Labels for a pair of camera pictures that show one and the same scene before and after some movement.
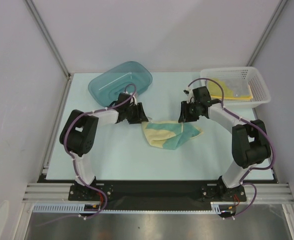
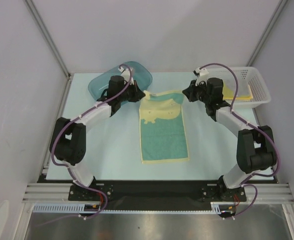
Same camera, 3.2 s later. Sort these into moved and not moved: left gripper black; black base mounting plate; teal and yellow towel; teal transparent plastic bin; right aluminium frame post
Moved: left gripper black; teal and yellow towel
Not moved: teal transparent plastic bin; black base mounting plate; right aluminium frame post
